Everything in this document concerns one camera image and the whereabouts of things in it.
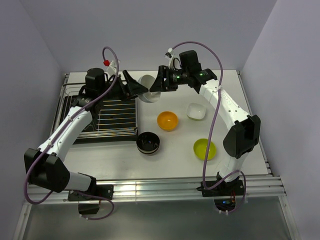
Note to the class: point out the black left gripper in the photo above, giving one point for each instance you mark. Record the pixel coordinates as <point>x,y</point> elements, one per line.
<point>125,95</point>

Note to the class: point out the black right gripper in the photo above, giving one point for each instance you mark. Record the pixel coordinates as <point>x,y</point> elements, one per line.
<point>160,85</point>

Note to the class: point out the white round bowl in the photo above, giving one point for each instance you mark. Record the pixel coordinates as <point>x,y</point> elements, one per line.
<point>148,97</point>

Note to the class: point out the black patterned bowl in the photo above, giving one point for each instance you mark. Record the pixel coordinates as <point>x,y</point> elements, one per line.
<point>148,143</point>

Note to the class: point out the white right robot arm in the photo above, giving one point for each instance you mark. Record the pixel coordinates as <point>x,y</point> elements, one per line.
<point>243,129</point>

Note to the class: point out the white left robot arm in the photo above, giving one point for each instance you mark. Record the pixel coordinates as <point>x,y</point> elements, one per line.
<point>44,165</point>

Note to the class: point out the orange bowl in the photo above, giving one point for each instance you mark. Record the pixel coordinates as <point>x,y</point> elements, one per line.
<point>167,120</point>

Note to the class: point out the white square bowl green outside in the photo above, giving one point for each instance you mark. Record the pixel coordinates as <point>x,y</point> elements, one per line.
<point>196,111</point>

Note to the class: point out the lime green bowl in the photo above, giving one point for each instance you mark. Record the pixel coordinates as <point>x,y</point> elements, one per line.
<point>200,148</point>

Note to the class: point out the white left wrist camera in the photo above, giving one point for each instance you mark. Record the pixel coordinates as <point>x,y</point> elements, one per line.
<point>111,67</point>

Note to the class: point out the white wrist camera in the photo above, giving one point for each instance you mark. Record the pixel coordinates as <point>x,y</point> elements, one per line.
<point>171,56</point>
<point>111,67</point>

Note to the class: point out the steel wire dish rack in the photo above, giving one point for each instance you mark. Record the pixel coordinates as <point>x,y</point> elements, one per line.
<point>68,94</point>

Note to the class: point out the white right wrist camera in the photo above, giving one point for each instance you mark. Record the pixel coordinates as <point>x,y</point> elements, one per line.
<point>171,56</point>

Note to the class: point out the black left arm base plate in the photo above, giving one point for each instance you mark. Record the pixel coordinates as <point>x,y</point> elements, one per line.
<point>100,192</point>

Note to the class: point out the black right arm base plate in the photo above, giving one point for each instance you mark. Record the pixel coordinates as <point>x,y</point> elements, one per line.
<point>224,189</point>

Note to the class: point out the aluminium table edge rail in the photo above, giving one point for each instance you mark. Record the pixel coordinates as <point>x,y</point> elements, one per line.
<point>175,189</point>

